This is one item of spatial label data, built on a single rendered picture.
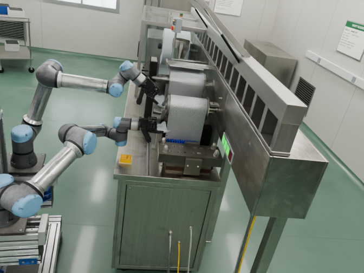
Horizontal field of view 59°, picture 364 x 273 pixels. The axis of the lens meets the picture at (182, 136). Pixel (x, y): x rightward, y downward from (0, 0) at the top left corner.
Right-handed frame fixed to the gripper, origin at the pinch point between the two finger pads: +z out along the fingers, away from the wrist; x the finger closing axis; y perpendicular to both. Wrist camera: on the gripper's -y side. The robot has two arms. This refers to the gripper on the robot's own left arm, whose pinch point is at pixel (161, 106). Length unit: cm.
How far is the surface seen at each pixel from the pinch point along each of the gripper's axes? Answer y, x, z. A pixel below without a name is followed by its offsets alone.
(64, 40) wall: -192, 552, -78
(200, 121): 12.2, -4.9, 23.4
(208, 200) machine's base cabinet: -15, -30, 58
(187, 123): 5.0, -4.9, 18.7
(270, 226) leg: 16, -80, 55
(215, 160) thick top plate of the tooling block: 6.0, -24.6, 41.3
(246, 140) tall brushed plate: 33, -61, 20
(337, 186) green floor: 56, 110, 261
